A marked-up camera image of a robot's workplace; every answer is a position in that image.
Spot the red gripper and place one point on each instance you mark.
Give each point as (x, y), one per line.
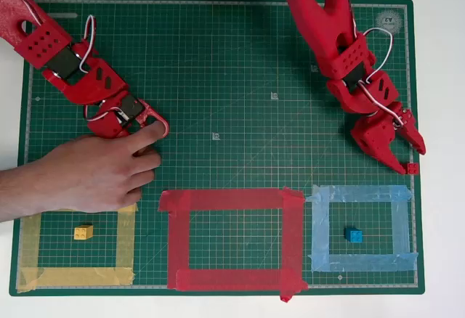
(375, 140)

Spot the person's right forearm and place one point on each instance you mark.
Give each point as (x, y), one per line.
(18, 194)

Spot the red toy brick cube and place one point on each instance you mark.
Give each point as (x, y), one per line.
(413, 169)

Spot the green cutting mat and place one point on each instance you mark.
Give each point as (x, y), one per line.
(236, 96)

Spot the blue toy brick cube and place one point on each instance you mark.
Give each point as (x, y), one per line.
(354, 235)

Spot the yellow tape square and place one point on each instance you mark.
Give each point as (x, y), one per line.
(80, 278)

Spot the yellow toy brick cube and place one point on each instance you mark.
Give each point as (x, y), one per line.
(83, 232)

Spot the person's right hand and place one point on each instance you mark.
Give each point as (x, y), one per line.
(94, 173)

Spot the blue tape square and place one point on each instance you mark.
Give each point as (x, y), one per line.
(363, 192)

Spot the red tape square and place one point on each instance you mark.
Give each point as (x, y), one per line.
(232, 199)

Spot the red robot arm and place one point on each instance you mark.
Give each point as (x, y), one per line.
(316, 24)

